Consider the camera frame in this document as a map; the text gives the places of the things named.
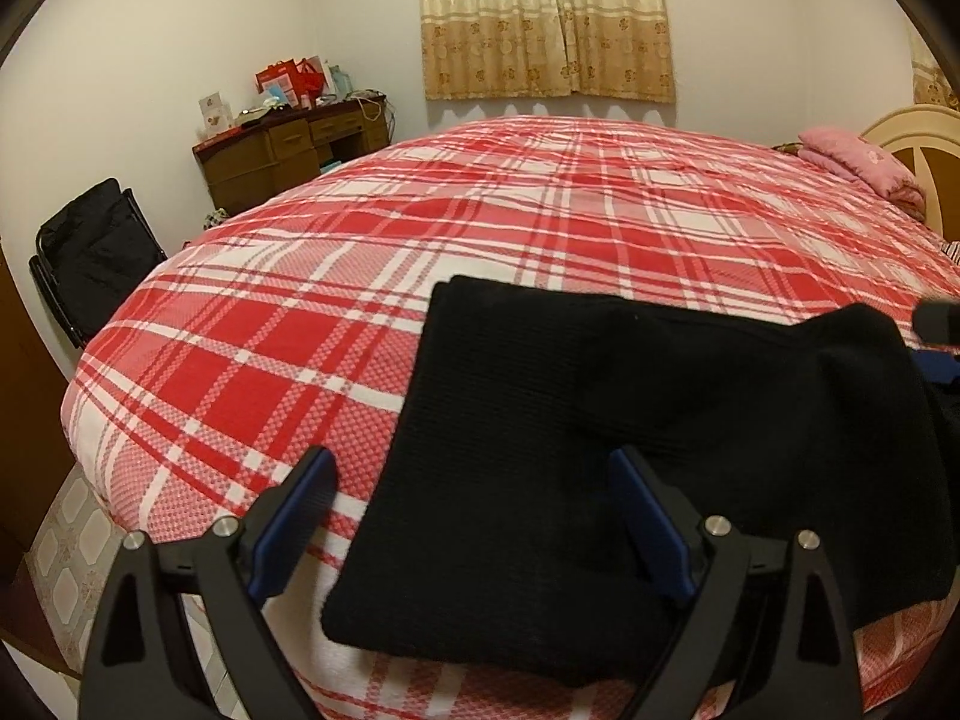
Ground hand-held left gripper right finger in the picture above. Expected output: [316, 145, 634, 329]
[607, 446, 863, 720]

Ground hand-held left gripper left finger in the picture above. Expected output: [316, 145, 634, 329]
[79, 446, 338, 720]

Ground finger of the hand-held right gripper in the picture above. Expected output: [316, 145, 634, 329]
[919, 298, 960, 350]
[913, 351, 960, 392]

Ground black pants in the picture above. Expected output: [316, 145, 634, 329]
[321, 275, 955, 687]

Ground cream headboard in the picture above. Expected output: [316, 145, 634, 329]
[859, 105, 960, 237]

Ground beige floral curtain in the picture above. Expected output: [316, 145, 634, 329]
[415, 0, 676, 104]
[910, 34, 960, 112]

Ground brown wooden wardrobe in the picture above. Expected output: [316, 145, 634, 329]
[0, 247, 80, 680]

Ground red plaid bed sheet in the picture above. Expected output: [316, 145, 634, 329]
[60, 116, 960, 720]

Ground black folding chair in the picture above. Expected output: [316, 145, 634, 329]
[28, 178, 170, 350]

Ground brown wooden desk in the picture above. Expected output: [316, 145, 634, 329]
[192, 96, 395, 215]

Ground white card box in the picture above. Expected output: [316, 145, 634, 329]
[198, 92, 232, 140]

